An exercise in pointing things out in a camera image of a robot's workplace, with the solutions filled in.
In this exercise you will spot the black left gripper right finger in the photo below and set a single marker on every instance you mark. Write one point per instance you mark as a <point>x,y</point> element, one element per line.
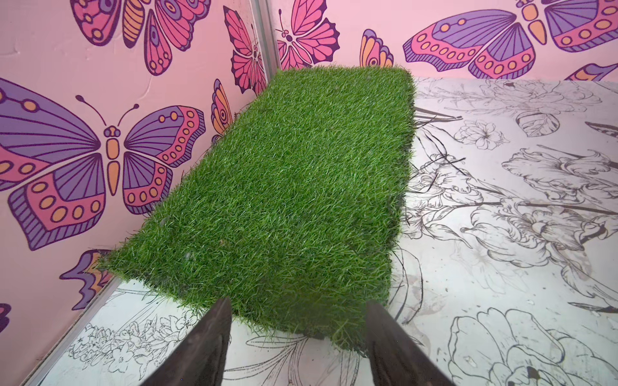
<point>395,359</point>

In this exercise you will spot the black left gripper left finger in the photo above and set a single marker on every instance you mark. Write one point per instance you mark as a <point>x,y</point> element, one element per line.
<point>200,358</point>

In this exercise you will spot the green artificial grass mat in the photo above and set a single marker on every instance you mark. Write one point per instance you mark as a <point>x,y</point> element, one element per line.
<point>294,214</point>

